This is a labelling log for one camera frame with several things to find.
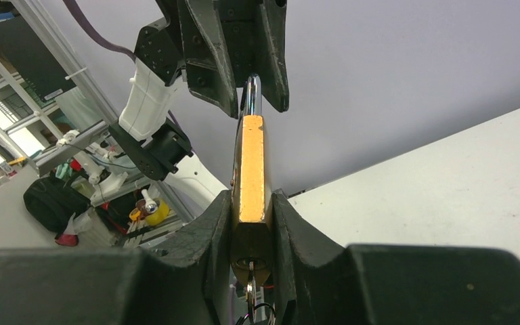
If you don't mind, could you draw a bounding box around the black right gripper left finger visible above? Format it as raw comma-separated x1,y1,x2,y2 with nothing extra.
0,190,231,324

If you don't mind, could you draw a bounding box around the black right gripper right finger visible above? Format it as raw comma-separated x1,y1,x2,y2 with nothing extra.
272,194,520,324

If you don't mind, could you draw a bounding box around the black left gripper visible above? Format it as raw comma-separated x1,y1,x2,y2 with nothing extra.
156,0,290,118

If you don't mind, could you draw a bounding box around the large padlock silver key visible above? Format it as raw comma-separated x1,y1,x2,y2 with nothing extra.
238,260,276,324

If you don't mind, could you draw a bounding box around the large brass padlock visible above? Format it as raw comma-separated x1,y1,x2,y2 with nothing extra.
230,74,274,286

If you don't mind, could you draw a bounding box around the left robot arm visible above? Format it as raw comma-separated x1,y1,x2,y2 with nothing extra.
109,1,290,208

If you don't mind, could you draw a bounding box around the yellow tape roll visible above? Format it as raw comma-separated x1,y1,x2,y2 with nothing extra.
129,198,170,226

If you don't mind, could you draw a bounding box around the black bag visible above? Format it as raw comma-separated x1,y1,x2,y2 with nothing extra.
23,177,90,234

